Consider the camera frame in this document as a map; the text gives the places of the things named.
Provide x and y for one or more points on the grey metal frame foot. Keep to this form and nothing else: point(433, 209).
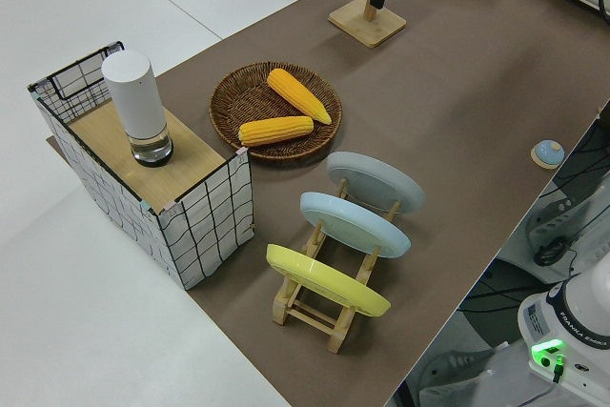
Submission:
point(448, 369)

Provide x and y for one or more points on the wooden dish rack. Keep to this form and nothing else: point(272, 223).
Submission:
point(337, 338)

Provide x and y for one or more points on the wooden mug stand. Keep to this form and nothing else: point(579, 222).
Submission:
point(367, 28)

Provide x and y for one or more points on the light blue plate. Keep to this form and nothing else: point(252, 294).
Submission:
point(352, 226)

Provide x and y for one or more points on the blue service bell wooden base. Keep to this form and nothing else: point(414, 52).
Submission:
point(548, 152)

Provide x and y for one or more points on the light wooden shelf insert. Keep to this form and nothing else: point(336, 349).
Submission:
point(105, 149)

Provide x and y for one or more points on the grey plate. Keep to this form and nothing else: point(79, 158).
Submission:
point(376, 183)

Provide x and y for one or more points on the brown table mat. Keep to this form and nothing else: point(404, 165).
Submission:
point(453, 92)

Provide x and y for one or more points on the white water bottle glass base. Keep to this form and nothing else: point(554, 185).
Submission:
point(136, 102)

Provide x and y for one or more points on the brown wicker basket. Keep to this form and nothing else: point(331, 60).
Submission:
point(229, 107)

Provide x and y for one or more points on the yellow plate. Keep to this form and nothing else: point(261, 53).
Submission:
point(324, 278)

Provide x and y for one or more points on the yellow corn cob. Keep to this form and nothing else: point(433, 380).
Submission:
point(276, 130)
point(298, 95)

